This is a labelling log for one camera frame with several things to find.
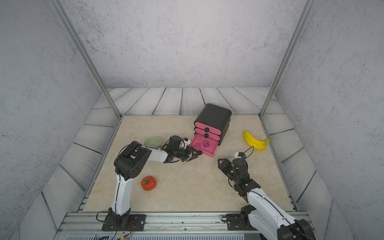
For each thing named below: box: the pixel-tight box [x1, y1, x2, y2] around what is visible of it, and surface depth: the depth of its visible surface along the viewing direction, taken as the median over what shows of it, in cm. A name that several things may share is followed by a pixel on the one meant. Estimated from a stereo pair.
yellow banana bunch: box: [242, 130, 271, 151], surface depth 101 cm
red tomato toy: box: [141, 176, 157, 191], surface depth 82 cm
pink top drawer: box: [194, 122, 222, 135], surface depth 95 cm
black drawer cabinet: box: [193, 103, 232, 146], surface depth 99 cm
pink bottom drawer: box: [190, 133, 220, 157], surface depth 101 cm
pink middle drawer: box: [194, 128, 221, 141], surface depth 98 cm
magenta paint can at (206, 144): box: [203, 140, 210, 148], surface depth 101 cm
